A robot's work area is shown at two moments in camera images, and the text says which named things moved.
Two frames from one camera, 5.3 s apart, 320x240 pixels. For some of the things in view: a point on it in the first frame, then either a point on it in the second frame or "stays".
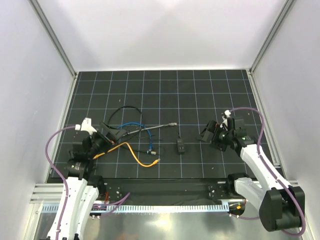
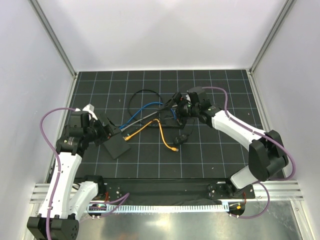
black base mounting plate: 167,189 stays
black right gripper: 215,128 → 179,101
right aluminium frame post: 285,10 stays
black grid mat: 158,116 stays
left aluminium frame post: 47,26 stays
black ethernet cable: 111,115 → 129,100
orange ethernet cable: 154,163 → 127,137
